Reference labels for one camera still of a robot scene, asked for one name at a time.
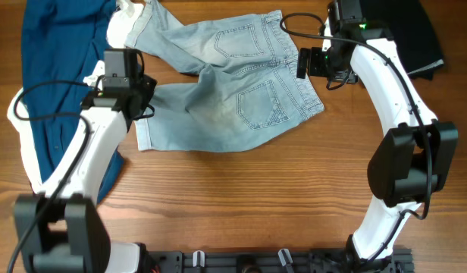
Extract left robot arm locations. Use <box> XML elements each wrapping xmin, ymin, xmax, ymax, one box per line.
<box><xmin>7</xmin><ymin>49</ymin><xmax>159</xmax><ymax>272</ymax></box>

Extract white garment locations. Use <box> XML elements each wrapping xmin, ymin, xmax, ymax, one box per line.
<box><xmin>7</xmin><ymin>0</ymin><xmax>144</xmax><ymax>196</ymax></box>

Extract black cable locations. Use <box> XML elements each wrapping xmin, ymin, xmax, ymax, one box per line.
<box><xmin>5</xmin><ymin>49</ymin><xmax>157</xmax><ymax>273</ymax></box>
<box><xmin>278</xmin><ymin>12</ymin><xmax>434</xmax><ymax>266</ymax></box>

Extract left black cable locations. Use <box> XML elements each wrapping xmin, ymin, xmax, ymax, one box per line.
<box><xmin>5</xmin><ymin>49</ymin><xmax>157</xmax><ymax>273</ymax></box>

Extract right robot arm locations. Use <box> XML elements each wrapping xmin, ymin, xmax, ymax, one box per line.
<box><xmin>297</xmin><ymin>1</ymin><xmax>458</xmax><ymax>272</ymax></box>

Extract folded black garment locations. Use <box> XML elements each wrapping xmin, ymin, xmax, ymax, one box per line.
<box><xmin>360</xmin><ymin>0</ymin><xmax>444</xmax><ymax>80</ymax></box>

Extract right black cable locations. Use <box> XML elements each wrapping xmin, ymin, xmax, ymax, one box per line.
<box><xmin>278</xmin><ymin>12</ymin><xmax>434</xmax><ymax>266</ymax></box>

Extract dark blue shirt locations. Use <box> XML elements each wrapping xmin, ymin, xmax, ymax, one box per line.
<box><xmin>21</xmin><ymin>0</ymin><xmax>116</xmax><ymax>182</ymax></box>

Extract light blue denim shorts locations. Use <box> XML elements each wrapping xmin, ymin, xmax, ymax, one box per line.
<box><xmin>125</xmin><ymin>1</ymin><xmax>324</xmax><ymax>152</ymax></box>

